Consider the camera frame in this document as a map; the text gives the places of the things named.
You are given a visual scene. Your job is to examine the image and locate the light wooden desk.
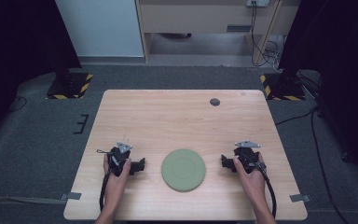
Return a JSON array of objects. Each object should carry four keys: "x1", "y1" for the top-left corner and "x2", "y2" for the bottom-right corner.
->
[{"x1": 134, "y1": 0, "x2": 302, "y2": 64}]

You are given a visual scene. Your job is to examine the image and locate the person's right hand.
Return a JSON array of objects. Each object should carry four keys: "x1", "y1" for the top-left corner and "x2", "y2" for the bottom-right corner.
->
[{"x1": 232, "y1": 152, "x2": 267, "y2": 203}]

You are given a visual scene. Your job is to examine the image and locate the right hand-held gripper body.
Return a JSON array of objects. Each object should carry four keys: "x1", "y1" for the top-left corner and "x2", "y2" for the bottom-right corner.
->
[{"x1": 233, "y1": 140, "x2": 261, "y2": 175}]

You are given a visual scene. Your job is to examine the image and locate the long black floor cable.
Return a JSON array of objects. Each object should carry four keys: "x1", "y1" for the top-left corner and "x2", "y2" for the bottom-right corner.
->
[{"x1": 274, "y1": 105, "x2": 351, "y2": 224}]

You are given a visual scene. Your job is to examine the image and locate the white partition panel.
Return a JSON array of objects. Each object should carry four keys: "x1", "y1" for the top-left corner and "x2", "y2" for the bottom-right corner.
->
[{"x1": 55, "y1": 0, "x2": 145, "y2": 58}]

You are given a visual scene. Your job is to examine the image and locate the black hanging cables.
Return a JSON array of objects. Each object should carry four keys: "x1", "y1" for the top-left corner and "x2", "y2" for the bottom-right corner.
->
[{"x1": 250, "y1": 1, "x2": 285, "y2": 68}]

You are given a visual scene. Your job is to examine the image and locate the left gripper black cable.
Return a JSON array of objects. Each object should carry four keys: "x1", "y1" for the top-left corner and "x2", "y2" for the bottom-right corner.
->
[{"x1": 98, "y1": 168, "x2": 114, "y2": 213}]

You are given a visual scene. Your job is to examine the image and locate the grey tape piece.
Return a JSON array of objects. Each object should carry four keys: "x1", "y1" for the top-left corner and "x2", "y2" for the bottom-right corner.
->
[
  {"x1": 289, "y1": 193, "x2": 311, "y2": 203},
  {"x1": 59, "y1": 191, "x2": 83, "y2": 202}
]

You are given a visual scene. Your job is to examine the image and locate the grey desk label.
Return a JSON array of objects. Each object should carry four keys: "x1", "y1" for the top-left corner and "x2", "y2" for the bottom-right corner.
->
[{"x1": 226, "y1": 24, "x2": 252, "y2": 33}]

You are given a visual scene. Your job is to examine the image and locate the white power strip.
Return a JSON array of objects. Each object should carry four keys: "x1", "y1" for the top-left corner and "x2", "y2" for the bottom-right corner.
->
[{"x1": 246, "y1": 0, "x2": 270, "y2": 7}]

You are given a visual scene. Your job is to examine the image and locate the person's left hand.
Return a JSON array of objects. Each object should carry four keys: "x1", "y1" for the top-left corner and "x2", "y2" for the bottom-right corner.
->
[{"x1": 103, "y1": 154, "x2": 132, "y2": 202}]

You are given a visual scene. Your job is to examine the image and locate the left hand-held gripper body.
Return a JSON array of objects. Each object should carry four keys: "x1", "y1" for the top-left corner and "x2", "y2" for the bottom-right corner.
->
[{"x1": 106, "y1": 141, "x2": 133, "y2": 177}]

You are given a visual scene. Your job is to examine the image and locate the thin black floor cable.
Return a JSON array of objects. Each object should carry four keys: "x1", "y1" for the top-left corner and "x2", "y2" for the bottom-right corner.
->
[{"x1": 7, "y1": 95, "x2": 28, "y2": 114}]

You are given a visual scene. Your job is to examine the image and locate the black curtain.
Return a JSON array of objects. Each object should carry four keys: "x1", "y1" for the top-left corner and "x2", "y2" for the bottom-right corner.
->
[
  {"x1": 0, "y1": 0, "x2": 83, "y2": 147},
  {"x1": 278, "y1": 0, "x2": 358, "y2": 185}
]

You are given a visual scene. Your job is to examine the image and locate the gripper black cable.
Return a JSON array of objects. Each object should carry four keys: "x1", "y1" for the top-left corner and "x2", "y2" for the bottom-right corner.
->
[
  {"x1": 255, "y1": 161, "x2": 278, "y2": 218},
  {"x1": 98, "y1": 168, "x2": 114, "y2": 213}
]

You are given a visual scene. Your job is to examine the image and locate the black hazard-striped stand base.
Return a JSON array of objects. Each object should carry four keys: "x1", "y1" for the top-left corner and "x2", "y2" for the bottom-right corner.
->
[
  {"x1": 259, "y1": 72, "x2": 306, "y2": 102},
  {"x1": 46, "y1": 72, "x2": 94, "y2": 101}
]

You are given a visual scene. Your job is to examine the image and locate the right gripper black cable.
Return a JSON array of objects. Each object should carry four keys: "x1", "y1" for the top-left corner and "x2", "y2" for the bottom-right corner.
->
[{"x1": 255, "y1": 161, "x2": 278, "y2": 218}]

